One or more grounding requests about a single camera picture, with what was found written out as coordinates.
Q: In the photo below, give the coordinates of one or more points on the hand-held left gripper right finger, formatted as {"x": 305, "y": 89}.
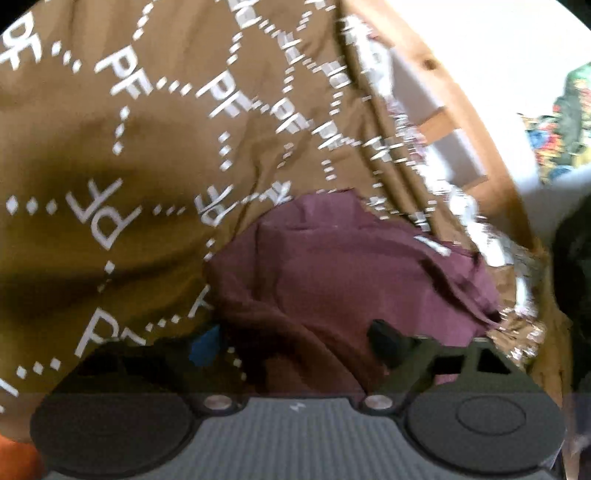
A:
{"x": 384, "y": 337}

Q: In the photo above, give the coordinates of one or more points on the grey floral pillow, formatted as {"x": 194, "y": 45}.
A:
{"x": 498, "y": 249}

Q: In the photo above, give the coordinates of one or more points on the wooden bed frame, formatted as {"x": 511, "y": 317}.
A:
{"x": 466, "y": 106}

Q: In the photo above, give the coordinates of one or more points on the brown printed blanket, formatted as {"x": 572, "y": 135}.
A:
{"x": 138, "y": 161}

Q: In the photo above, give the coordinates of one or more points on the maroon long-sleeved sweater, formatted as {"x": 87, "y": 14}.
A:
{"x": 323, "y": 277}

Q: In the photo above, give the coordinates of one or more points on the colourful yellow wall poster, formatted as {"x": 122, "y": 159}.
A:
{"x": 561, "y": 134}

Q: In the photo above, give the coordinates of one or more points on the black puffer jacket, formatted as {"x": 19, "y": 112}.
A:
{"x": 575, "y": 300}

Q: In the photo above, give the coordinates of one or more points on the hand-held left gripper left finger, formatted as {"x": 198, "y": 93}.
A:
{"x": 205, "y": 345}

